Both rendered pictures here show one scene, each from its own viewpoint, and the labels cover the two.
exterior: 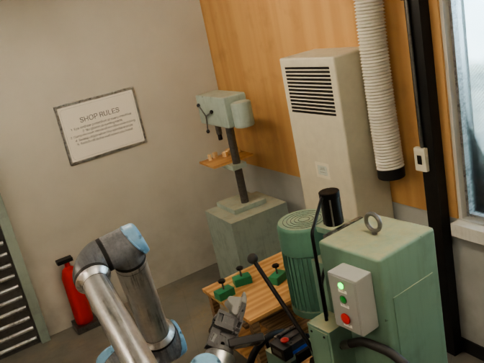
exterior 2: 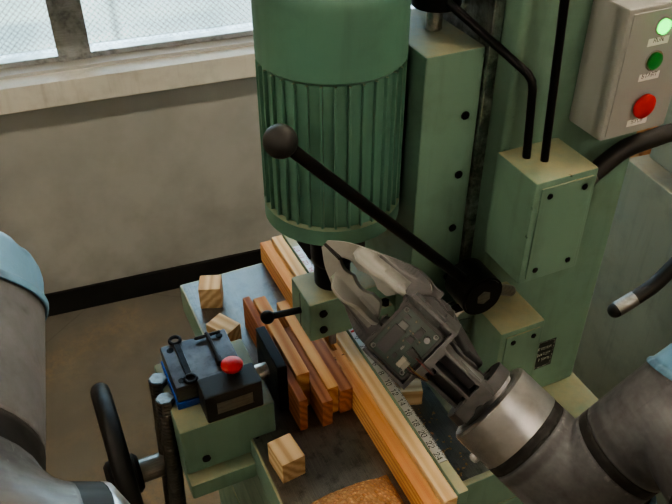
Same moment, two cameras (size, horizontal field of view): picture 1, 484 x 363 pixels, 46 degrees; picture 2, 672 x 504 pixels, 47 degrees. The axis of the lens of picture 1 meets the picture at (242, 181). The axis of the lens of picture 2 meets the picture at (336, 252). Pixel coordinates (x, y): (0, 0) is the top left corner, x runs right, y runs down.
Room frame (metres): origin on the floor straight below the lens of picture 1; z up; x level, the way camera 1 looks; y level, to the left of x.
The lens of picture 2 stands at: (1.53, 0.67, 1.78)
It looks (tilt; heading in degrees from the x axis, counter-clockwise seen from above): 38 degrees down; 278
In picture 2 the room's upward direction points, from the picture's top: straight up
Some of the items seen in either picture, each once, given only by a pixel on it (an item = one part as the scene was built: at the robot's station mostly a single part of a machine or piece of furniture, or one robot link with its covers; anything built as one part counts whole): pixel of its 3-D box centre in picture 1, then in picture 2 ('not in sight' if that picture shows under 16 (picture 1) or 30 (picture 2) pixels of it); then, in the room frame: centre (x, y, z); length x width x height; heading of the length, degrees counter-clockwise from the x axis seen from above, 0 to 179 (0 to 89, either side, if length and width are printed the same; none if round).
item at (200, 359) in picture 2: (287, 341); (209, 372); (1.81, -0.04, 0.99); 0.13 x 0.11 x 0.06; 123
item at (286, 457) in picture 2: not in sight; (286, 458); (1.69, 0.03, 0.92); 0.04 x 0.03 x 0.04; 129
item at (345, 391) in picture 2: not in sight; (320, 357); (1.68, -0.15, 0.92); 0.19 x 0.02 x 0.05; 123
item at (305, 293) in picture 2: not in sight; (345, 301); (1.64, -0.17, 1.03); 0.14 x 0.07 x 0.09; 33
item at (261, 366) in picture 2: (302, 356); (252, 374); (1.76, -0.08, 0.95); 0.09 x 0.07 x 0.09; 123
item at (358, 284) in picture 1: (353, 299); (631, 62); (1.31, -0.22, 1.40); 0.10 x 0.06 x 0.16; 33
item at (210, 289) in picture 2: not in sight; (211, 291); (1.88, -0.28, 0.92); 0.04 x 0.04 x 0.04; 12
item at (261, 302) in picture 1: (274, 311); not in sight; (3.18, -0.03, 0.32); 0.66 x 0.57 x 0.64; 118
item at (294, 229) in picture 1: (312, 263); (331, 102); (1.66, -0.16, 1.35); 0.18 x 0.18 x 0.31
